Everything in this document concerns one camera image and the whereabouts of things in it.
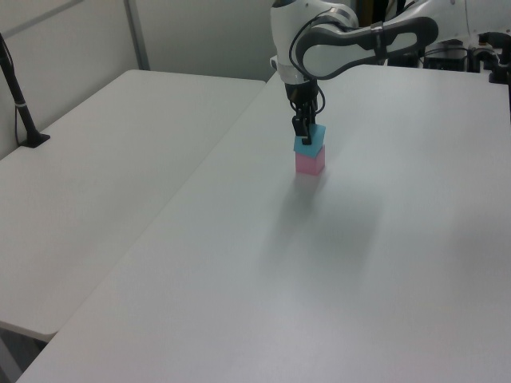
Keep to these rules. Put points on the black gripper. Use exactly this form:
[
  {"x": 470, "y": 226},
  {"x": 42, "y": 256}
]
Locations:
[{"x": 301, "y": 93}]

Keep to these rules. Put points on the blue cube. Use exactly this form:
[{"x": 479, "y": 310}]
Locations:
[{"x": 317, "y": 137}]

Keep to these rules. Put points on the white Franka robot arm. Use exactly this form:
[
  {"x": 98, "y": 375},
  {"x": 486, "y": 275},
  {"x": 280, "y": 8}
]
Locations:
[{"x": 339, "y": 40}]

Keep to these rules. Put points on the pink cube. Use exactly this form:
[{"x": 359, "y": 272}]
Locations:
[{"x": 309, "y": 164}]

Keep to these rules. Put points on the black equipment box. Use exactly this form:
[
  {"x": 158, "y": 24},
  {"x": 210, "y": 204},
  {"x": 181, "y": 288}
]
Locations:
[{"x": 445, "y": 58}]

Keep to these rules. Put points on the black pole with base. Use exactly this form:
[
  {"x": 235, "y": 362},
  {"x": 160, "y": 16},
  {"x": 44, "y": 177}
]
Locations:
[{"x": 18, "y": 103}]

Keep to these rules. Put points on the grey metal frame post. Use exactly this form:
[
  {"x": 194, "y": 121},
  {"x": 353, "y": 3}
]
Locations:
[{"x": 137, "y": 36}]

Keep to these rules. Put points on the black metal mount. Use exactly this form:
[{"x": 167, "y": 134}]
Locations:
[{"x": 497, "y": 56}]

